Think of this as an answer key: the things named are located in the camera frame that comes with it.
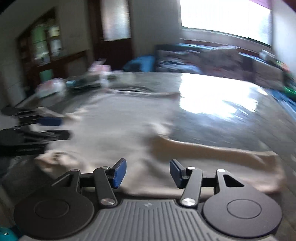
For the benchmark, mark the blue corner sofa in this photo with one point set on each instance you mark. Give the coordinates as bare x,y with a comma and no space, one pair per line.
285,97

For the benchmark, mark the soft tissue pack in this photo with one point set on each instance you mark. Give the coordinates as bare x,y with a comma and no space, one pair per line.
50,87

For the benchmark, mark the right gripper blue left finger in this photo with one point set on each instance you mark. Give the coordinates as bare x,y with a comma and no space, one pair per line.
117,173

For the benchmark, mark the grey quilted star table cover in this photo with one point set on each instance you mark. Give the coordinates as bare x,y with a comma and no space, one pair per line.
213,111

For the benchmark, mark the grey cushion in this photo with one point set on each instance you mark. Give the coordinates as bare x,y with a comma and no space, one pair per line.
268,76

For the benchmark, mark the teal tray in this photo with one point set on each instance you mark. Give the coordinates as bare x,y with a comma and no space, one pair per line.
81,85

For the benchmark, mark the window with frame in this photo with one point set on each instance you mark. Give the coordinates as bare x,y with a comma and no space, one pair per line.
247,19

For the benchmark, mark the cream white garment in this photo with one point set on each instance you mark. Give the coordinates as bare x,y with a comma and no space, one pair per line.
136,126

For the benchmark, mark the pink tissue box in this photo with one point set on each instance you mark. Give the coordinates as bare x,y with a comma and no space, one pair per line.
98,68

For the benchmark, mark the upright butterfly print pillow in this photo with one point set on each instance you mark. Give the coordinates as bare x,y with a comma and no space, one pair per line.
224,61

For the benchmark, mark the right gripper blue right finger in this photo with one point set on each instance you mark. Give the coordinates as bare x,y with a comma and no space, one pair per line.
178,173

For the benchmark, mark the dark wooden door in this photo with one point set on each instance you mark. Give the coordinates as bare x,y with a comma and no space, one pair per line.
111,33

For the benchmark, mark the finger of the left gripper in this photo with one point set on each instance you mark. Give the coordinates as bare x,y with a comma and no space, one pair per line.
50,121
57,135

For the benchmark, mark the flat butterfly print pillow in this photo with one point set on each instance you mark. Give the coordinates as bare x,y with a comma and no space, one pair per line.
187,61

